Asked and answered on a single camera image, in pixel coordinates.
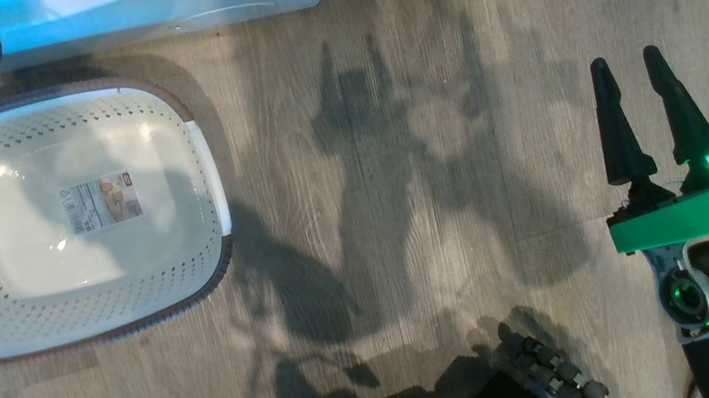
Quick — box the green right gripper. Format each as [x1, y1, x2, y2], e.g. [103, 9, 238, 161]
[588, 38, 709, 256]

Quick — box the white front-load washing machine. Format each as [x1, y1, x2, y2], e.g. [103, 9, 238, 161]
[0, 0, 355, 66]

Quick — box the basket product label sticker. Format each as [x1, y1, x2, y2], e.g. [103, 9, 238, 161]
[57, 172, 146, 237]

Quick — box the white perforated laundry basket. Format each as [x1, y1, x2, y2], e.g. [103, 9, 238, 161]
[0, 67, 245, 364]

